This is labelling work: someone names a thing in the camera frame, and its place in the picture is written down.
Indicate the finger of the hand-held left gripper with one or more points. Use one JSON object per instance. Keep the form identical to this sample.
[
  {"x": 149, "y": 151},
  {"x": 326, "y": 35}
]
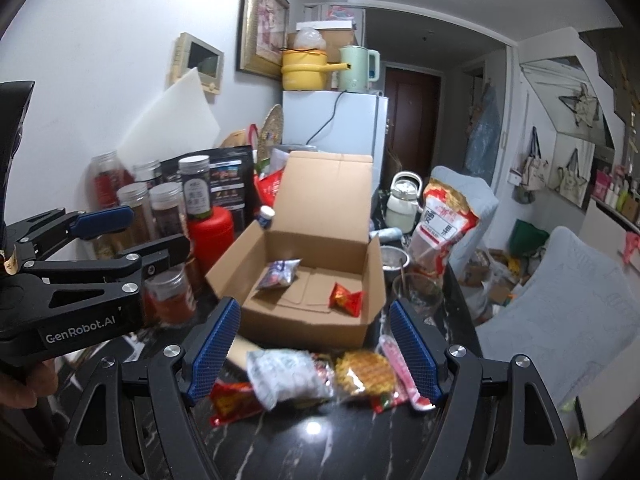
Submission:
[
  {"x": 100, "y": 222},
  {"x": 150, "y": 257}
]

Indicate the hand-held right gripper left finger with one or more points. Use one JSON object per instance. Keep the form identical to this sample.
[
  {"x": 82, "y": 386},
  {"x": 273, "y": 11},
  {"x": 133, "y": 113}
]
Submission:
[{"x": 217, "y": 345}]

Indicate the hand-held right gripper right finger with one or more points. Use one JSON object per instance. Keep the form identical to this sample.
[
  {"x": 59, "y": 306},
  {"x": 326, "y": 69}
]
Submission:
[{"x": 415, "y": 350}]

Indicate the pink snack pouch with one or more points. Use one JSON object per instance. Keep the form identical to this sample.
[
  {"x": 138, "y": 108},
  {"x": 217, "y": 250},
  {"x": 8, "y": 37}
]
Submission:
[{"x": 395, "y": 365}]

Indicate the red crinkled snack packet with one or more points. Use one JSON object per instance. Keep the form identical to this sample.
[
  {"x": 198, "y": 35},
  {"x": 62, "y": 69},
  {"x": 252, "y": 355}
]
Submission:
[{"x": 230, "y": 402}]

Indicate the white snack packet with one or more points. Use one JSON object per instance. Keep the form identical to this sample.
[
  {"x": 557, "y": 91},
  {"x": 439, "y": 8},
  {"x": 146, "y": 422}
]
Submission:
[{"x": 285, "y": 375}]

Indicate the cardboard box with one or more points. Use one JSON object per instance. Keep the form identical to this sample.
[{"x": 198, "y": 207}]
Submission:
[{"x": 320, "y": 195}]

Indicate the person's left hand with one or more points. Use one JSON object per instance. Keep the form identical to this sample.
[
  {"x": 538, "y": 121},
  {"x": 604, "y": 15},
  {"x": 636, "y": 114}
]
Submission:
[{"x": 25, "y": 382}]

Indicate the cluster of clear spice jars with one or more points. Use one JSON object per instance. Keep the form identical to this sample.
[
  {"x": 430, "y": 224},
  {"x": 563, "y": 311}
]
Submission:
[{"x": 167, "y": 210}]

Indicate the clear wrapped waffle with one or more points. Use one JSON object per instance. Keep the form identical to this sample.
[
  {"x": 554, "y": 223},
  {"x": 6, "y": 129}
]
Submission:
[{"x": 362, "y": 370}]

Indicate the glass mug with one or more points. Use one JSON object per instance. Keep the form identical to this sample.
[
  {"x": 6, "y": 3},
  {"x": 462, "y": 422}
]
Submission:
[{"x": 420, "y": 292}]

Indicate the red plastic canister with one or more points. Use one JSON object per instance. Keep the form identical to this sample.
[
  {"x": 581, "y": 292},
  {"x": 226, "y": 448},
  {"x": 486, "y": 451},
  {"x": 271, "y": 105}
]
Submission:
[{"x": 212, "y": 240}]

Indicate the dark labelled jar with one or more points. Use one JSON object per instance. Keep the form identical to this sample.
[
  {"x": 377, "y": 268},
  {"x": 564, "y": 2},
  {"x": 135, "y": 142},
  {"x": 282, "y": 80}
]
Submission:
[{"x": 194, "y": 185}]

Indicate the small red snack packet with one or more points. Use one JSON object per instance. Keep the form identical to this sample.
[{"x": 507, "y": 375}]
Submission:
[{"x": 345, "y": 300}]

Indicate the metal bowl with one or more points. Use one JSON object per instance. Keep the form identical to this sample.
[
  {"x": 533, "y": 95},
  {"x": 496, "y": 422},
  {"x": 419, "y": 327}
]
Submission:
[{"x": 395, "y": 260}]

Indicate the black snack bag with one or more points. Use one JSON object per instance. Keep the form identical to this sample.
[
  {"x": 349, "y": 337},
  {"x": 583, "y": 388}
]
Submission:
[{"x": 230, "y": 175}]

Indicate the pale blue tube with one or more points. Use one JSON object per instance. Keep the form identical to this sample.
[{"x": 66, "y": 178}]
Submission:
[{"x": 387, "y": 233}]

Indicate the small white blue bottle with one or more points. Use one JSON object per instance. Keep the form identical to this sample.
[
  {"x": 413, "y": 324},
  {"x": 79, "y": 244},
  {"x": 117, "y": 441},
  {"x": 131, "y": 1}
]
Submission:
[{"x": 266, "y": 217}]

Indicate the white cutting board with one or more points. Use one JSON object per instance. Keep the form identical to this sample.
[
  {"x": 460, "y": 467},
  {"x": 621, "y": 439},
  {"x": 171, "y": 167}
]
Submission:
[{"x": 170, "y": 120}]

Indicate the large red white food bag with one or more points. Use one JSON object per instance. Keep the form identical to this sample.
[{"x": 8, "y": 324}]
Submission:
[{"x": 440, "y": 225}]

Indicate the red plastic bag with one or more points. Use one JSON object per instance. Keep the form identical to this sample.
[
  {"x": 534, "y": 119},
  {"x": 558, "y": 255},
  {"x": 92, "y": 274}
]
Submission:
[{"x": 270, "y": 185}]

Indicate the grey covered chair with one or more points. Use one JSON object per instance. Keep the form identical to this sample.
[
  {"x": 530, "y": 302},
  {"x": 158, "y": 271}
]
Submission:
[
  {"x": 480, "y": 210},
  {"x": 565, "y": 310}
]

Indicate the green bag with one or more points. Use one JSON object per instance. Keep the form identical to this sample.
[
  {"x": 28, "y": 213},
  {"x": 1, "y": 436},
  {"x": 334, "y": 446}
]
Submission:
[{"x": 527, "y": 237}]

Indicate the round woven tray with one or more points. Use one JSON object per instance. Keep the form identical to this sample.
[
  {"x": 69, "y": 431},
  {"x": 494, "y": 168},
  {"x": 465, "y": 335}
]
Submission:
[{"x": 272, "y": 125}]

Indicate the white flat board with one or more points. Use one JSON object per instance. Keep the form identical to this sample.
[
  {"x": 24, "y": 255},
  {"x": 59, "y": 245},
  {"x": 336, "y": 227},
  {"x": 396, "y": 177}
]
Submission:
[{"x": 600, "y": 415}]

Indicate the canvas tote bag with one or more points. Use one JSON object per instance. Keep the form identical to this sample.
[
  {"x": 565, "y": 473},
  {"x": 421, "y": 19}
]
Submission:
[{"x": 534, "y": 170}]

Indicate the white refrigerator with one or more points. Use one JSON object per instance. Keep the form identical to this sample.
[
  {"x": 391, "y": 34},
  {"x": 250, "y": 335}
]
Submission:
[{"x": 320, "y": 115}]

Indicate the yellow pot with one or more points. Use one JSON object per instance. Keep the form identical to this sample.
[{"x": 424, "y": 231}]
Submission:
[{"x": 302, "y": 72}]

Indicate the brown door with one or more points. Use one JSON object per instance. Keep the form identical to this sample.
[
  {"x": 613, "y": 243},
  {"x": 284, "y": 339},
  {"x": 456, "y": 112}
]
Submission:
[{"x": 412, "y": 110}]

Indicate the row of small bottles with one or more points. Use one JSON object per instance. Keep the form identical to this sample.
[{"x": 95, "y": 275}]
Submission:
[{"x": 617, "y": 195}]

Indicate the gold framed picture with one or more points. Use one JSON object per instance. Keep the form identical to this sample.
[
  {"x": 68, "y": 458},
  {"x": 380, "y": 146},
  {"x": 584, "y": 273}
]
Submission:
[{"x": 262, "y": 25}]

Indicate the green electric kettle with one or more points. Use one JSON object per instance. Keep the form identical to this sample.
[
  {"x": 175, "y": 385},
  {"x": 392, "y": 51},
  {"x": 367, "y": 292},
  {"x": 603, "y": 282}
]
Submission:
[{"x": 352, "y": 70}]

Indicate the brown storage carton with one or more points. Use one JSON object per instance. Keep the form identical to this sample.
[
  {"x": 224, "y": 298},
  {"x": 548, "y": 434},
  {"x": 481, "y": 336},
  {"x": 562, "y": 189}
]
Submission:
[{"x": 340, "y": 37}]

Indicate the beige wall intercom panel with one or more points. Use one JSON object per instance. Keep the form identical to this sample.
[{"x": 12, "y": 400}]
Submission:
[{"x": 200, "y": 57}]

